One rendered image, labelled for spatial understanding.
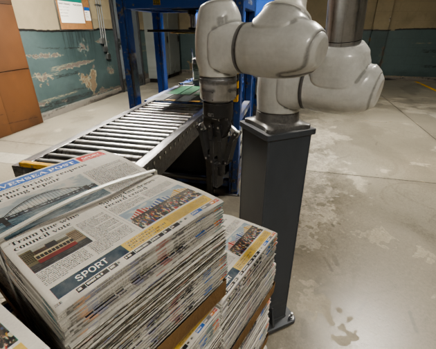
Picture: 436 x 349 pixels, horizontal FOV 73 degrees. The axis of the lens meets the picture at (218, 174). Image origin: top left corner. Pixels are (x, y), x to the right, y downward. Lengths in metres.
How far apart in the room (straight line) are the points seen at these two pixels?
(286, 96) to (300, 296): 1.16
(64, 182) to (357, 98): 0.78
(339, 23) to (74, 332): 0.88
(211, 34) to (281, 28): 0.15
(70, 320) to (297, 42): 0.53
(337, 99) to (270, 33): 0.41
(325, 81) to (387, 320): 1.31
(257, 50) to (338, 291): 1.53
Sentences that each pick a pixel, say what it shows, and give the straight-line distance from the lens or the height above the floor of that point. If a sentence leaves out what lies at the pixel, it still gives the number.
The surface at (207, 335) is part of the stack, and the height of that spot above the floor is 0.80.
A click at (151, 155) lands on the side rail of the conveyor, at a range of 1.39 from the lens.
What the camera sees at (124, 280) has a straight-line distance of 0.41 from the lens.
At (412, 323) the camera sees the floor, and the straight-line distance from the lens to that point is 1.92.
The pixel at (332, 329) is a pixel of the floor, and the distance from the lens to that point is 1.73.
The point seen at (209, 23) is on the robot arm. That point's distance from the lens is 0.69.
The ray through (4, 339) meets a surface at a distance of 0.36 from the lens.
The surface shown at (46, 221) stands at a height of 1.06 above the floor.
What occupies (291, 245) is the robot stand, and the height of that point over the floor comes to 0.48.
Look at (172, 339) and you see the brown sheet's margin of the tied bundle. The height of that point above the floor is 0.86.
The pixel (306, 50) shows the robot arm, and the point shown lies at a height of 1.29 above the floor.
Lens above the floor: 1.32
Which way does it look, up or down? 26 degrees down
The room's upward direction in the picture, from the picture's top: straight up
